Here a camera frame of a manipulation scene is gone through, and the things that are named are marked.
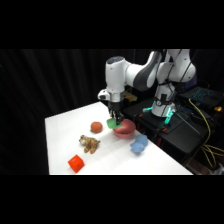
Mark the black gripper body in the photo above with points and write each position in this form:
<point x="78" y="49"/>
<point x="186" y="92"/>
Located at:
<point x="115" y="107"/>

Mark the blue plush toy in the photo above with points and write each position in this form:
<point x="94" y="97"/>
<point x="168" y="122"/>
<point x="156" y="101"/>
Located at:
<point x="139" y="143"/>

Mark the pink bowl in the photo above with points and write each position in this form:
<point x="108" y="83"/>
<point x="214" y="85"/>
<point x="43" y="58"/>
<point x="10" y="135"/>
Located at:
<point x="126" y="130"/>

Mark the green triangle block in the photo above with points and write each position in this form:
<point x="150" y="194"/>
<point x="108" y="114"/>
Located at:
<point x="111" y="124"/>

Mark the red cube block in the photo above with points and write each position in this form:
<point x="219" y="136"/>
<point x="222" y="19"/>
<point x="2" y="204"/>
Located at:
<point x="76" y="163"/>

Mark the black curtain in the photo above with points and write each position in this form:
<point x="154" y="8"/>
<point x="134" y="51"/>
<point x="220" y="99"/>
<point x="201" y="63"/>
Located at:
<point x="36" y="106"/>

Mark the orange round toy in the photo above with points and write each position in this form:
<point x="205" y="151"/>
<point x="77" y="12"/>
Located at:
<point x="96" y="126"/>

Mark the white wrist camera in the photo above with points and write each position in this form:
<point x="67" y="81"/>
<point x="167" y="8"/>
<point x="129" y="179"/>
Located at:
<point x="102" y="94"/>

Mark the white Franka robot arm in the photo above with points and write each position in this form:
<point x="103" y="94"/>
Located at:
<point x="150" y="75"/>

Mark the black laptop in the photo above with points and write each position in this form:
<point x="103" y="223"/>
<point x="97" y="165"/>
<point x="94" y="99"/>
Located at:
<point x="201" y="95"/>

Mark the plush tiger toy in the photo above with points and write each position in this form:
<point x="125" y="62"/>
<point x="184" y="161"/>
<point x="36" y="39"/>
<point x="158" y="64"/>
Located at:
<point x="90" y="143"/>

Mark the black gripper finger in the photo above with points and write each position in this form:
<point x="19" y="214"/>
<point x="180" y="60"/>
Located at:
<point x="119" y="119"/>
<point x="113" y="119"/>

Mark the black robot stand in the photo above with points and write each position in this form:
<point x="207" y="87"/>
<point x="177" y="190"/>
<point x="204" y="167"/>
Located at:
<point x="170" y="130"/>

